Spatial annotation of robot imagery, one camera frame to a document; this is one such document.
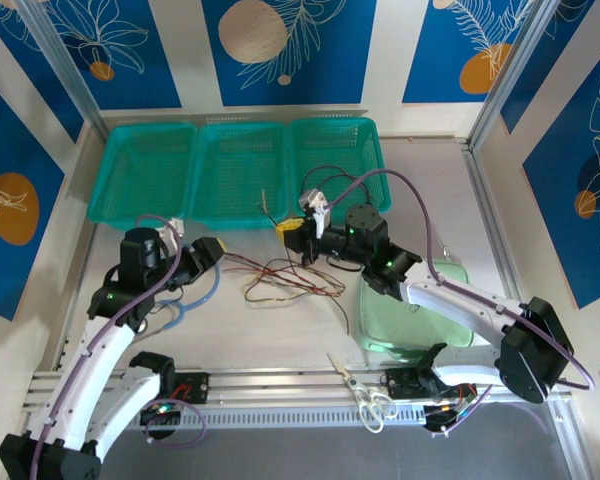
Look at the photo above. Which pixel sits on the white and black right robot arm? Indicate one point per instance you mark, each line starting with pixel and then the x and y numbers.
pixel 460 300

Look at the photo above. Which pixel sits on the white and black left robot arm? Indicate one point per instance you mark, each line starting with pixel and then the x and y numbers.
pixel 95 370

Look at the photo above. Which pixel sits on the blue stethoscope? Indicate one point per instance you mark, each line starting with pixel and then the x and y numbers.
pixel 215 287

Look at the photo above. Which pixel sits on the teal perforated plastic basket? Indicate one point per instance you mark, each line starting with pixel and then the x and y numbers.
pixel 140 170
pixel 235 165
pixel 335 145

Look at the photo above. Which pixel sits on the small circuit board with LEDs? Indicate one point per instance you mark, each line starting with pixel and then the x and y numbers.
pixel 445 411
pixel 160 411

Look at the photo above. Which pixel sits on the aluminium side rail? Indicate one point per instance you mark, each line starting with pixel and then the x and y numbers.
pixel 490 225
pixel 80 280

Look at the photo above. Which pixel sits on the aluminium front rail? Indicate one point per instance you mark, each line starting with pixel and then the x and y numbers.
pixel 280 385

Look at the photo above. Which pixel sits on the aluminium frame post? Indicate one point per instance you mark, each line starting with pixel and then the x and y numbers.
pixel 514 65
pixel 66 65

